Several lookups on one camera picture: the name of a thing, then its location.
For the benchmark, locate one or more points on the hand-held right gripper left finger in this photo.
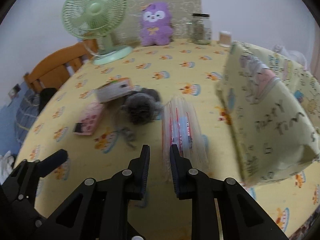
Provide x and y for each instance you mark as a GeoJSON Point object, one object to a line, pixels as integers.
{"type": "Point", "coordinates": [145, 167]}

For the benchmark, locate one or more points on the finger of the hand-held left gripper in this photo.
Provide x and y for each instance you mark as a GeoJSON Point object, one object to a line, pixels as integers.
{"type": "Point", "coordinates": [57, 157]}

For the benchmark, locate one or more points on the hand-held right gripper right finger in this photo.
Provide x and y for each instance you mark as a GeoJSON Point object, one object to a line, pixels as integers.
{"type": "Point", "coordinates": [175, 170]}

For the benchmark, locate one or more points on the clear plastic packet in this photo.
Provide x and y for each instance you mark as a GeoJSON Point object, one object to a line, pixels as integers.
{"type": "Point", "coordinates": [182, 122]}

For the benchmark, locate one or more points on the yellow printed fabric box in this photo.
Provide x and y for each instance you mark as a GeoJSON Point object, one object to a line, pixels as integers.
{"type": "Point", "coordinates": [270, 110]}

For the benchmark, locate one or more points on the pink tissue packet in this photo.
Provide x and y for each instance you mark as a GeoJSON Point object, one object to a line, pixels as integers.
{"type": "Point", "coordinates": [90, 117]}

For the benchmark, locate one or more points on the plaid blanket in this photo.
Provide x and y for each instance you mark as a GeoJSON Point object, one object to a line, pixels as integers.
{"type": "Point", "coordinates": [25, 115]}

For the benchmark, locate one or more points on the black cloth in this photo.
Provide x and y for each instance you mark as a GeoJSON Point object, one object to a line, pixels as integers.
{"type": "Point", "coordinates": [47, 98]}

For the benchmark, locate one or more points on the grey knitted scrunchie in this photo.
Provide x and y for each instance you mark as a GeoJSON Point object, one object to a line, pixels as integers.
{"type": "Point", "coordinates": [140, 107]}

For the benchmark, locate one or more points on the small green white box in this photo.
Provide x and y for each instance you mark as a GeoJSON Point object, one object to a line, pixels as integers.
{"type": "Point", "coordinates": [112, 91]}

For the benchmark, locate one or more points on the purple plush toy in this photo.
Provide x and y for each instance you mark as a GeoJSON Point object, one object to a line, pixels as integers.
{"type": "Point", "coordinates": [155, 32]}

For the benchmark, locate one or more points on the small glass cup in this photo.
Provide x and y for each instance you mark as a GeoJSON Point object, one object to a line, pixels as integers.
{"type": "Point", "coordinates": [225, 40]}

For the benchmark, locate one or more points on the glass jar with lid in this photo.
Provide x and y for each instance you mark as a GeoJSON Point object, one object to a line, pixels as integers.
{"type": "Point", "coordinates": [202, 30]}

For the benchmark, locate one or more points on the green desk fan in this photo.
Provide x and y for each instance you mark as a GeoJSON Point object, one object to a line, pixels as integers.
{"type": "Point", "coordinates": [93, 7]}

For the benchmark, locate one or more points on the white standing fan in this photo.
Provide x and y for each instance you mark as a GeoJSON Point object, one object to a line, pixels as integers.
{"type": "Point", "coordinates": [297, 57]}

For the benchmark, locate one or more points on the green patterned board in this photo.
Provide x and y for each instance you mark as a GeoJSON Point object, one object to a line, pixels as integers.
{"type": "Point", "coordinates": [185, 2]}

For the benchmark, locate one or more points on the beige door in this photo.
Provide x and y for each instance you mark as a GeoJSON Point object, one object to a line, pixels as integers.
{"type": "Point", "coordinates": [315, 55]}

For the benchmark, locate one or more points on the wall socket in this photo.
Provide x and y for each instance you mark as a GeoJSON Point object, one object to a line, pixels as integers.
{"type": "Point", "coordinates": [14, 90]}

